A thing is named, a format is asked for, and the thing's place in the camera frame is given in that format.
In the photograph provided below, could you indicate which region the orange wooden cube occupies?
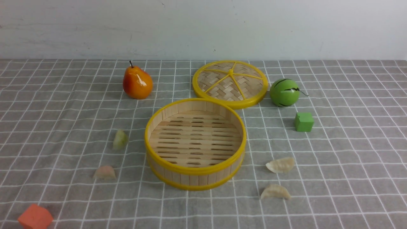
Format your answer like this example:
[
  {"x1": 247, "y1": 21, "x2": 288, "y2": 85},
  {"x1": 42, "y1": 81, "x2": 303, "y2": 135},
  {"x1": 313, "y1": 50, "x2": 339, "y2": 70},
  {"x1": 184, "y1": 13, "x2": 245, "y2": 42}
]
[{"x1": 17, "y1": 204, "x2": 53, "y2": 229}]

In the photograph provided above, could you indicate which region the green toy watermelon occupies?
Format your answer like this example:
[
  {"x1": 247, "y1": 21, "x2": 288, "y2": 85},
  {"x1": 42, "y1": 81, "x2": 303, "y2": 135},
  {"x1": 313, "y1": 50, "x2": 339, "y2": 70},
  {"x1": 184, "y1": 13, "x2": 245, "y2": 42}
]
[{"x1": 269, "y1": 78, "x2": 309, "y2": 107}]

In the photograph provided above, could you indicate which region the bamboo steamer tray yellow rim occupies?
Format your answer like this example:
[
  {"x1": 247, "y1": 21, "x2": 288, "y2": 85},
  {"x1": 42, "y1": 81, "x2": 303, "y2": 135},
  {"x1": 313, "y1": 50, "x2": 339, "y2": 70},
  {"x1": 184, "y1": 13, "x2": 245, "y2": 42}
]
[{"x1": 144, "y1": 98, "x2": 247, "y2": 191}]

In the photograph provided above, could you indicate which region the orange toy pear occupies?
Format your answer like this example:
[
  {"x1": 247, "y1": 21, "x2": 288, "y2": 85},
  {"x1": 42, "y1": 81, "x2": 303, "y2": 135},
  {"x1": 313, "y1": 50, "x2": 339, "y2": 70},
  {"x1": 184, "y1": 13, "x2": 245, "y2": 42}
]
[{"x1": 122, "y1": 61, "x2": 154, "y2": 100}]

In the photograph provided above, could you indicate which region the green wooden cube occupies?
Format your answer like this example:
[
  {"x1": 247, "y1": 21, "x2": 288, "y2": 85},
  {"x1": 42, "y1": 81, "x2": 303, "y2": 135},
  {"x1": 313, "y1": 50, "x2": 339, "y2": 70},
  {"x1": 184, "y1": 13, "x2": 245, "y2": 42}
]
[{"x1": 294, "y1": 112, "x2": 314, "y2": 132}]

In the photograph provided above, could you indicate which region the bamboo steamer lid yellow rim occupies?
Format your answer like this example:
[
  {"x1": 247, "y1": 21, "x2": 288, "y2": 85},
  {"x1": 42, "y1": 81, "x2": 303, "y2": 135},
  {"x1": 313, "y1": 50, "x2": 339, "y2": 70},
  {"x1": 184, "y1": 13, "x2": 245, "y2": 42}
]
[{"x1": 192, "y1": 60, "x2": 269, "y2": 110}]

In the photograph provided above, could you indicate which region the white toy dumpling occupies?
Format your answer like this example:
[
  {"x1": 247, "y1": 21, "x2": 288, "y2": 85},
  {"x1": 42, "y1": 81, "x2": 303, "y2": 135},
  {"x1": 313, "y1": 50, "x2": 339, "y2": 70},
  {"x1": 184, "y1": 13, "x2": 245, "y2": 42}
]
[
  {"x1": 260, "y1": 184, "x2": 291, "y2": 200},
  {"x1": 266, "y1": 157, "x2": 295, "y2": 173}
]

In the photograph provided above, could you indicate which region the grey checked tablecloth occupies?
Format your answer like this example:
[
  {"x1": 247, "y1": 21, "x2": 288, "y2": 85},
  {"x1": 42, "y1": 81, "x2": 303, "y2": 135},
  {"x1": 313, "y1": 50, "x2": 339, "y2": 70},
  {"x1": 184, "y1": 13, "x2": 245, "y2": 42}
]
[{"x1": 0, "y1": 59, "x2": 407, "y2": 229}]

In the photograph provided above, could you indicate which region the pink toy dumpling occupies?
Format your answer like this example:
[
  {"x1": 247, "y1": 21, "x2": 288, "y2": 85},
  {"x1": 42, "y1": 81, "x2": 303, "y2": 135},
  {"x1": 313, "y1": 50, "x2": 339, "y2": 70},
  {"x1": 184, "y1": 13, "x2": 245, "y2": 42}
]
[{"x1": 93, "y1": 165, "x2": 116, "y2": 179}]

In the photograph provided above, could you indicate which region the green toy dumpling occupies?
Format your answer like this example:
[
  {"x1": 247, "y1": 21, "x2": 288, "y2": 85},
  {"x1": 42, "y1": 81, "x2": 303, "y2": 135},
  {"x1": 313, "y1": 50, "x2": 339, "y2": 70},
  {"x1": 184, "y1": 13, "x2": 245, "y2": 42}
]
[{"x1": 112, "y1": 129, "x2": 128, "y2": 150}]

